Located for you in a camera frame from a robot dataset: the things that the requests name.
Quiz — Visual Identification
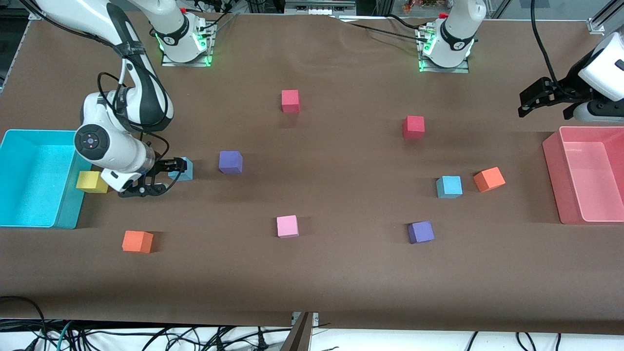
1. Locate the light blue foam block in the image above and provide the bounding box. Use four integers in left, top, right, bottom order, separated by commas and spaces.
168, 156, 194, 182
436, 175, 463, 199

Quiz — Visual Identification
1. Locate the yellow foam block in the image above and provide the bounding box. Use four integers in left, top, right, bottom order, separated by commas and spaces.
76, 171, 110, 194

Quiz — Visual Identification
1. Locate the orange foam block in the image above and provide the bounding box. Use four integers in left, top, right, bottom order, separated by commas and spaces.
122, 230, 154, 254
473, 167, 506, 193

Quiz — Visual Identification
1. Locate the purple foam block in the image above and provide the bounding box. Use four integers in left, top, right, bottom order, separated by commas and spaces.
408, 221, 435, 244
218, 150, 244, 175

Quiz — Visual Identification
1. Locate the pink plastic bin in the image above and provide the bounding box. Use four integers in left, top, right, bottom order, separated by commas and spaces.
542, 126, 624, 225

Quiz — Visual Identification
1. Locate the cyan plastic bin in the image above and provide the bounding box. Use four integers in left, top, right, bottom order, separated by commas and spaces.
0, 129, 93, 230

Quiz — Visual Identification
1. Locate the red foam block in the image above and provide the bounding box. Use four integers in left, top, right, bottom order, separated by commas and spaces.
403, 116, 426, 139
281, 89, 300, 114

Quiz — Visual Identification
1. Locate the pink foam block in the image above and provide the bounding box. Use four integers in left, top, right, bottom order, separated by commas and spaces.
276, 215, 299, 238

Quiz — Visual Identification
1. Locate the brown table cover sheet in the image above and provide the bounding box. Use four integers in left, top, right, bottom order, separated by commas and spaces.
0, 10, 624, 335

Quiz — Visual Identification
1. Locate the dark brown angled bar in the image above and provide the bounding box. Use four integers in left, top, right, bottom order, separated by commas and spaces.
280, 312, 313, 351

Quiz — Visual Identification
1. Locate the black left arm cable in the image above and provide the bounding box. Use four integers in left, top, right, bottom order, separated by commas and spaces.
530, 0, 561, 88

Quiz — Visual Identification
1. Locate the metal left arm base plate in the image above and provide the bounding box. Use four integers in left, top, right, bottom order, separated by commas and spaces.
417, 27, 471, 74

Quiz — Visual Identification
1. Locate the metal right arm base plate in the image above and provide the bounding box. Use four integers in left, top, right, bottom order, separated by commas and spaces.
161, 29, 215, 67

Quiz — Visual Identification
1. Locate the black cable on table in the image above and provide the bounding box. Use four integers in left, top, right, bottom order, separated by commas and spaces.
349, 22, 425, 39

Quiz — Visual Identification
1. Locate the black looped cable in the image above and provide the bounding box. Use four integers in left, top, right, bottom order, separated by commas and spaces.
0, 296, 48, 351

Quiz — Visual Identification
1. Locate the teal cable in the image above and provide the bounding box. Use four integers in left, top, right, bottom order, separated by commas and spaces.
56, 321, 75, 351

